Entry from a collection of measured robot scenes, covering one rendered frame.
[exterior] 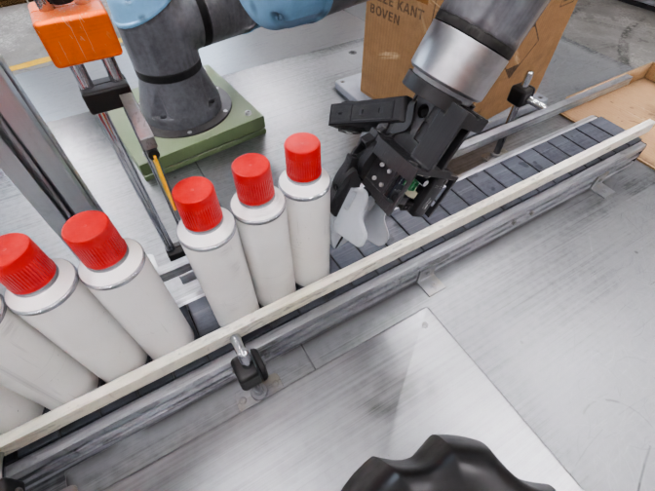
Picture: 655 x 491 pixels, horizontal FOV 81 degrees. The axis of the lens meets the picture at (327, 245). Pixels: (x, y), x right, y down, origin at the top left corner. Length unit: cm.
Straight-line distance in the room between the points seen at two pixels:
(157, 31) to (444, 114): 50
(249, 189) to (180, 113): 46
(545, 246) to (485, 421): 32
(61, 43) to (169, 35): 42
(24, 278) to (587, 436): 56
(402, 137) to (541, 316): 33
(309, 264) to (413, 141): 18
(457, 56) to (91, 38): 27
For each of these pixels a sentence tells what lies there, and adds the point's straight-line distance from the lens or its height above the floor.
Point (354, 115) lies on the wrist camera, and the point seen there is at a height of 106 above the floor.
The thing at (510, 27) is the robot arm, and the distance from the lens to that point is 37.
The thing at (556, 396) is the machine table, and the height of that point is 83.
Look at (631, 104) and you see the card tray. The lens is 111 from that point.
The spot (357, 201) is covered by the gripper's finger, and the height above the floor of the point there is 100.
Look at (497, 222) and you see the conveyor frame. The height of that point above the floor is 88.
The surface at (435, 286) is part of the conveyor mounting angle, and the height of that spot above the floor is 83.
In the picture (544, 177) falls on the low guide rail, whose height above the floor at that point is 91.
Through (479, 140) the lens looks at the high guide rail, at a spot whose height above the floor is 96.
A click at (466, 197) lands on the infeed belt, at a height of 88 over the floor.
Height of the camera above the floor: 129
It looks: 51 degrees down
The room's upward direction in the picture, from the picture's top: straight up
